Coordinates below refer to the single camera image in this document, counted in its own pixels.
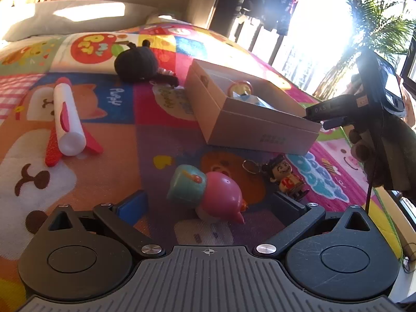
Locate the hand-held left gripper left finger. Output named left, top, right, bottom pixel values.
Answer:
left=47, top=189, right=166, bottom=258

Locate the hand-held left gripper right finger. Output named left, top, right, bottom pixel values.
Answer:
left=253, top=191, right=374, bottom=261

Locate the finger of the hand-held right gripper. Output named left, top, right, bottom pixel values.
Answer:
left=322, top=114, right=357, bottom=131
left=305, top=94, right=362, bottom=123

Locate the cartoon figurine keychain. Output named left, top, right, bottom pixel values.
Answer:
left=242, top=154, right=311, bottom=202

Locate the pink penguin toy teal hat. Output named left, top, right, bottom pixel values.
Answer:
left=166, top=164, right=248, bottom=225

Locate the blue white wet wipes packet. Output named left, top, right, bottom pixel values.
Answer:
left=239, top=93, right=278, bottom=111

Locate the pale cardboard box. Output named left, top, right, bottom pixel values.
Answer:
left=185, top=58, right=322, bottom=156

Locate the brown yellow pudding toy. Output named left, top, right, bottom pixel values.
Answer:
left=227, top=80, right=253, bottom=99

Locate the white red foam rocket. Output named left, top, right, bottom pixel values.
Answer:
left=45, top=77, right=104, bottom=167

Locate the black plush toy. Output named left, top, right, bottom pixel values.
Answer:
left=114, top=40, right=180, bottom=88

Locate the person's right hand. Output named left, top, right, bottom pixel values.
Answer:
left=349, top=127, right=389, bottom=187

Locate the green palm plant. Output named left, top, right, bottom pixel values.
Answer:
left=312, top=0, right=416, bottom=105

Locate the colourful cartoon printed blanket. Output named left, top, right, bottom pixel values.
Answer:
left=0, top=23, right=407, bottom=312

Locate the dark blue hanging jacket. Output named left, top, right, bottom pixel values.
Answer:
left=270, top=0, right=301, bottom=36

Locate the white pillow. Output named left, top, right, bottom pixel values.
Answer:
left=146, top=12, right=183, bottom=26

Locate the grey pillow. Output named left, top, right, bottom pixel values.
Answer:
left=2, top=0, right=160, bottom=43

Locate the black cable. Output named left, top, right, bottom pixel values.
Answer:
left=365, top=104, right=386, bottom=213

